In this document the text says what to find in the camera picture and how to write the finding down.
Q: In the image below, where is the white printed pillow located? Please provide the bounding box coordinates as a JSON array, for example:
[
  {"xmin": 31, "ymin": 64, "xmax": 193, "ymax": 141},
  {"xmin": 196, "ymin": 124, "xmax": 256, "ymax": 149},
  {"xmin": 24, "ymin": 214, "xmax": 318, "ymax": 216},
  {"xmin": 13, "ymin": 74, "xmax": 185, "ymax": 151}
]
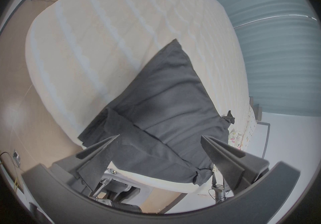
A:
[{"xmin": 244, "ymin": 106, "xmax": 259, "ymax": 148}]

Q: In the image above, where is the grey bedside table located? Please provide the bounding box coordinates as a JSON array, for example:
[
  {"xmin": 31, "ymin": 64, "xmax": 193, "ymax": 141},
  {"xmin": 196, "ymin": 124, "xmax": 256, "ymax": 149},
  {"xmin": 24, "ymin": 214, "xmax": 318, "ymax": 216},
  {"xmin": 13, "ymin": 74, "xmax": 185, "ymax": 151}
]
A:
[{"xmin": 249, "ymin": 96, "xmax": 262, "ymax": 120}]

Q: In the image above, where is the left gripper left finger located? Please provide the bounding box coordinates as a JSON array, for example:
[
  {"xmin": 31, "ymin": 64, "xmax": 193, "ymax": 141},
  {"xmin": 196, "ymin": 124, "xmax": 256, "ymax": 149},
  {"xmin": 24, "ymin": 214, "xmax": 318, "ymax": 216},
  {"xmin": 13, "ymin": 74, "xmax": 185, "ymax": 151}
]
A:
[{"xmin": 51, "ymin": 135, "xmax": 121, "ymax": 192}]

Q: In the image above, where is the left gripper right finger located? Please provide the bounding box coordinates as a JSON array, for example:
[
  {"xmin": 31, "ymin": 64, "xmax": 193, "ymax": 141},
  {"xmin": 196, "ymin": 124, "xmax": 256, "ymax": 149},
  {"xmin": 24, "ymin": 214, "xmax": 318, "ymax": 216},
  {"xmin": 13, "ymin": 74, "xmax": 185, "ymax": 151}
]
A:
[{"xmin": 201, "ymin": 135, "xmax": 271, "ymax": 191}]

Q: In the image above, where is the white printed pyjama top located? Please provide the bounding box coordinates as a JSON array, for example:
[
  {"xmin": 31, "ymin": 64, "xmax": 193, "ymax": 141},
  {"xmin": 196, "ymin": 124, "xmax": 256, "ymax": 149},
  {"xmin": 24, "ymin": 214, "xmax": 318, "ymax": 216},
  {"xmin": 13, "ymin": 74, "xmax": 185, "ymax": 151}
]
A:
[{"xmin": 227, "ymin": 129, "xmax": 247, "ymax": 151}]

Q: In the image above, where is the black T-shirt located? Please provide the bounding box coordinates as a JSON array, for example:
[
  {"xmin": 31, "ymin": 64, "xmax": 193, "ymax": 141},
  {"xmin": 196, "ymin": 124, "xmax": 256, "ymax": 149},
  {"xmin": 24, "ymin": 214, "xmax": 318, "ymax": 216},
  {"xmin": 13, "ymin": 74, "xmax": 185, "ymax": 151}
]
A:
[{"xmin": 77, "ymin": 38, "xmax": 236, "ymax": 186}]

